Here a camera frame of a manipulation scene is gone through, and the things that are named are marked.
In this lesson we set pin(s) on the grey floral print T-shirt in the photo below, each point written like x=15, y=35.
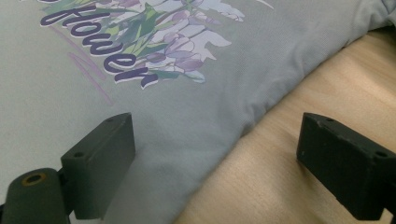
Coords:
x=193, y=102

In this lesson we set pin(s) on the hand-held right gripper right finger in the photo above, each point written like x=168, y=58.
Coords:
x=348, y=168

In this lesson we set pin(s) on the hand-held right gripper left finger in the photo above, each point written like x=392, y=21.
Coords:
x=99, y=161

